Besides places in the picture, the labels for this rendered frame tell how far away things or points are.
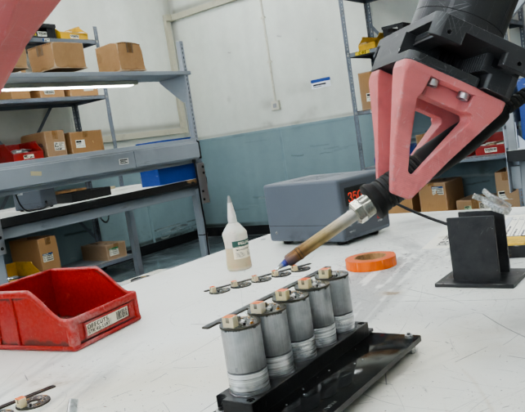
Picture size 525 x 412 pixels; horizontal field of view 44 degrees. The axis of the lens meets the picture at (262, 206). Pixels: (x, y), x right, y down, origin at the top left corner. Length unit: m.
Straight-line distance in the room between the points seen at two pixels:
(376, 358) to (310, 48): 5.46
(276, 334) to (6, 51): 0.27
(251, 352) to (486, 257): 0.32
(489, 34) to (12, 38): 0.27
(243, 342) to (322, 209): 0.57
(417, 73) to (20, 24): 0.26
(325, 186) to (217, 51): 5.60
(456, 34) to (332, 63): 5.37
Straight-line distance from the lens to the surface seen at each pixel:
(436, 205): 4.93
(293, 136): 5.98
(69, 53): 3.30
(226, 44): 6.42
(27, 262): 5.13
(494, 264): 0.65
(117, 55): 3.51
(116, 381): 0.53
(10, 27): 0.18
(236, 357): 0.39
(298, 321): 0.43
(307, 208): 0.96
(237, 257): 0.86
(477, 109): 0.41
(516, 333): 0.52
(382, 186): 0.41
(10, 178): 2.95
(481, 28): 0.42
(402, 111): 0.39
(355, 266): 0.76
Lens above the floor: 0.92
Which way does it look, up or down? 6 degrees down
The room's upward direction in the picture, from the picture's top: 9 degrees counter-clockwise
